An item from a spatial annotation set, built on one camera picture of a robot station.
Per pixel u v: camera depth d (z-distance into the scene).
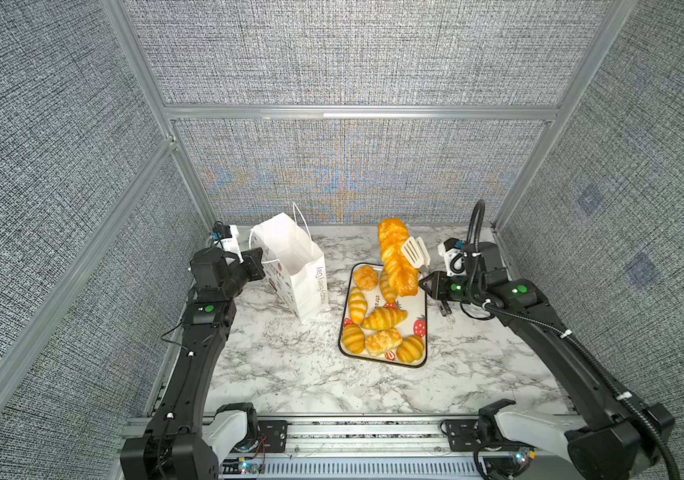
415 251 0.78
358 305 0.94
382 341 0.85
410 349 0.83
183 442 0.38
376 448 0.73
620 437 0.37
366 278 0.99
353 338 0.86
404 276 0.80
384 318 0.90
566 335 0.45
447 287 0.65
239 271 0.66
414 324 0.92
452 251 0.68
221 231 0.64
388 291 0.95
